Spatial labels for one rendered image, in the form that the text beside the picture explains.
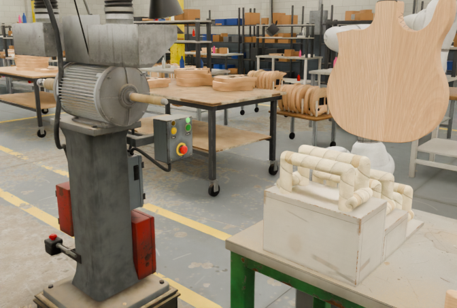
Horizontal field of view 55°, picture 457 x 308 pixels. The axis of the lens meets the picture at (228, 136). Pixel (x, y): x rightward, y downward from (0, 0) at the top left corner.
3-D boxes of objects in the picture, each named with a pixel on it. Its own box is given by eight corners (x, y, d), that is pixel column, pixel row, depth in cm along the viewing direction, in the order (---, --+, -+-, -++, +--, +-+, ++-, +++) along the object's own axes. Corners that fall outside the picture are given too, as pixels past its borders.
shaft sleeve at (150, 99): (131, 91, 175) (137, 94, 177) (128, 98, 174) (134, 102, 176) (161, 96, 163) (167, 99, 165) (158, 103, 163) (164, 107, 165)
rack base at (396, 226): (292, 232, 129) (293, 203, 127) (320, 215, 141) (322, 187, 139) (383, 264, 112) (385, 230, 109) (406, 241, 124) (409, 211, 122)
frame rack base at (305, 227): (261, 250, 118) (262, 190, 114) (292, 231, 130) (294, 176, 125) (356, 288, 101) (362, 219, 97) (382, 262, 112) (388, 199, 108)
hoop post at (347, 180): (335, 209, 102) (338, 170, 100) (342, 205, 105) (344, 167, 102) (348, 213, 100) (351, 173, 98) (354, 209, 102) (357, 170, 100)
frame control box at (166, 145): (126, 168, 211) (124, 115, 205) (161, 159, 227) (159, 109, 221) (160, 179, 196) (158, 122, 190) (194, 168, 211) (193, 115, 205)
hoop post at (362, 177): (351, 199, 108) (354, 162, 106) (358, 196, 110) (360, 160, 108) (364, 202, 106) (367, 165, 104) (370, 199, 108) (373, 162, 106)
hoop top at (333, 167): (277, 163, 111) (278, 150, 111) (284, 160, 114) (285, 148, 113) (350, 180, 98) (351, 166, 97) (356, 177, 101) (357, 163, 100)
